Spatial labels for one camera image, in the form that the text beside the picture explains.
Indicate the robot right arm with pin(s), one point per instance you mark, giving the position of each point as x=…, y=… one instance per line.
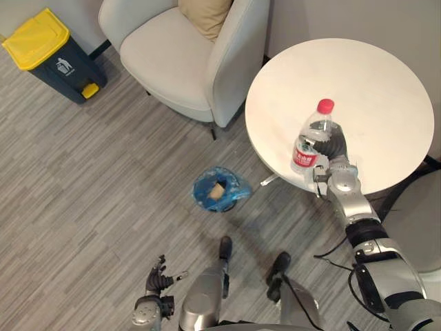
x=370, y=241

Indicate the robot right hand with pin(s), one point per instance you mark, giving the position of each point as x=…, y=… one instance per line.
x=333, y=146

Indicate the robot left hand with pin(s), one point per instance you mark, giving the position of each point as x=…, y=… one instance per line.
x=155, y=278

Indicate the round white tea table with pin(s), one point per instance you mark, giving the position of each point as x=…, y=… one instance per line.
x=339, y=117

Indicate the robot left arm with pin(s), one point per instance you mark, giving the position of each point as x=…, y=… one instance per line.
x=150, y=312

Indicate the light grey armchair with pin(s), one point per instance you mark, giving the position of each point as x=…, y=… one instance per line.
x=418, y=224

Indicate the beige armchair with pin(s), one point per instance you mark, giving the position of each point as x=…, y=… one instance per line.
x=182, y=58

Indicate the robot left leg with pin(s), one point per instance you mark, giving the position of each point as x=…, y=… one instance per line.
x=206, y=293

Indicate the tan cushion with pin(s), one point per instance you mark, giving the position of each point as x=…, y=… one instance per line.
x=205, y=15

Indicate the dark trash can yellow lid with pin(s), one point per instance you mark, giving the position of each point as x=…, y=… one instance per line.
x=55, y=57

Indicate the robot leg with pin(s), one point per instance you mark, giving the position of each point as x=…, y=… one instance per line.
x=206, y=293
x=293, y=296

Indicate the robot right leg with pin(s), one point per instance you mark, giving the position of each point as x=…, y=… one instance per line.
x=293, y=296

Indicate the clear bottle with red cap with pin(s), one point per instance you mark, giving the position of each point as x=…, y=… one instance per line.
x=310, y=145

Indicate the crumpled brown paper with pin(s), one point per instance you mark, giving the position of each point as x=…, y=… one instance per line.
x=217, y=191

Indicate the small bin with blue bag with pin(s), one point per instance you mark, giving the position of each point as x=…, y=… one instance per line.
x=218, y=189

